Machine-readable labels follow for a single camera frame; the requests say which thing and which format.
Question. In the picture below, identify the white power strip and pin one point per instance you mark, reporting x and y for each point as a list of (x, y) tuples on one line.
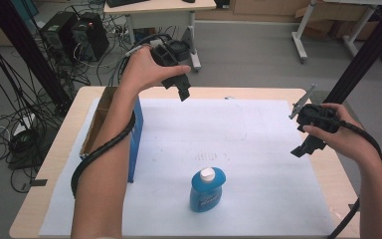
[(24, 123)]

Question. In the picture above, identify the black computer tower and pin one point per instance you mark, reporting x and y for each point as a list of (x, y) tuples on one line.
[(91, 36), (57, 35)]

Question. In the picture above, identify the white table leg frame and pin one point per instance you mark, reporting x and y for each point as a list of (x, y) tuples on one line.
[(303, 33)]

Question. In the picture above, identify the blue bottle with white cap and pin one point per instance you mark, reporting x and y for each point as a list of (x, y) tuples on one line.
[(207, 192)]

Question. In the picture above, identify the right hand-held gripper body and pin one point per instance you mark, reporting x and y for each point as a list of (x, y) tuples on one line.
[(316, 118)]

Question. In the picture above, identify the black keyboard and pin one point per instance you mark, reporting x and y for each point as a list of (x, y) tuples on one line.
[(124, 2)]

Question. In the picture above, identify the black metal frame post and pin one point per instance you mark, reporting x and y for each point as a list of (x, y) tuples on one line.
[(364, 56), (30, 56)]

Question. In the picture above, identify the person's right hand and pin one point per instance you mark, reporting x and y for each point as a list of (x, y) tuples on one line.
[(346, 139)]

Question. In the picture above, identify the brown cardboard boxes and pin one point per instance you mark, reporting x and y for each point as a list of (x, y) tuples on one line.
[(331, 20)]

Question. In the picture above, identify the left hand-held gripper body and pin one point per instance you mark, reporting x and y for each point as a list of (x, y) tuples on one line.
[(166, 55)]

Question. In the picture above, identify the person's left hand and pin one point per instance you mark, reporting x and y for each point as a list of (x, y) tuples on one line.
[(142, 71)]

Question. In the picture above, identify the light wooden desk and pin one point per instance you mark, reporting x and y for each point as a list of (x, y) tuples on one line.
[(165, 6)]

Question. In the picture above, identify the blue cardboard box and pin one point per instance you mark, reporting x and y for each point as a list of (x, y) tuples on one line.
[(136, 132)]

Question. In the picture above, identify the white paper sheet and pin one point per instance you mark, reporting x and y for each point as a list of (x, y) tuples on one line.
[(245, 166)]

